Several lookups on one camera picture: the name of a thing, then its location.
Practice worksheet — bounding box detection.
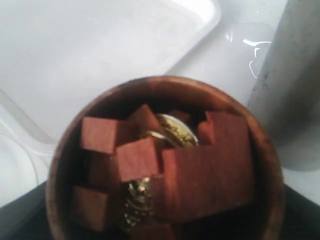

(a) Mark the gold foil ball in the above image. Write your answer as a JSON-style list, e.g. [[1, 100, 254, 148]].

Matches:
[[119, 113, 199, 232]]

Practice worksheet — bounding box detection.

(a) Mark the brown wooden cup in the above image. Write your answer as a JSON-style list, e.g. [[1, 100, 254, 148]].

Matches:
[[45, 76, 285, 240]]

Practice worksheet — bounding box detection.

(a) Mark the white rectangular tray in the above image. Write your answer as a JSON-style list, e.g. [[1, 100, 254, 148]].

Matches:
[[0, 0, 222, 143]]

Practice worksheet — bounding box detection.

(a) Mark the wooden cubes pile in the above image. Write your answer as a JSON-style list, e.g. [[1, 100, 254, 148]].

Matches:
[[70, 104, 255, 240]]

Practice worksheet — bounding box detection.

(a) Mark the stainless steel cup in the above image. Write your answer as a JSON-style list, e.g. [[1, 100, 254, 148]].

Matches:
[[248, 0, 320, 172]]

